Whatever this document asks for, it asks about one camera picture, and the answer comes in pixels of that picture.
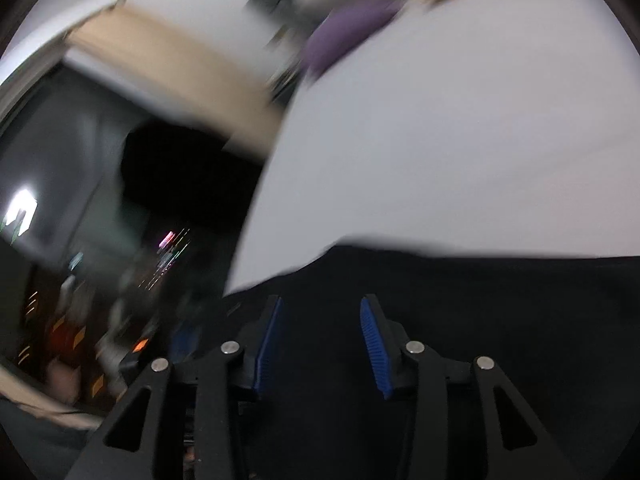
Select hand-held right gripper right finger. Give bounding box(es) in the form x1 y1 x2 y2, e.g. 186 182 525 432
360 294 583 480

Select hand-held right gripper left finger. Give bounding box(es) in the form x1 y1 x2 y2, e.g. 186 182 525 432
64 294 285 480

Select black pants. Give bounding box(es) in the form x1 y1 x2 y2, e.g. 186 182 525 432
222 244 640 480

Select white bed sheet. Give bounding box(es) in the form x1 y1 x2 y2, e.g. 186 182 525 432
222 0 640 298

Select purple cloth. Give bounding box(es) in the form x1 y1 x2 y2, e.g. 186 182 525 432
299 0 407 75

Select wooden bed frame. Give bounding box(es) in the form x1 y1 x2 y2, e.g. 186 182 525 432
62 4 286 158

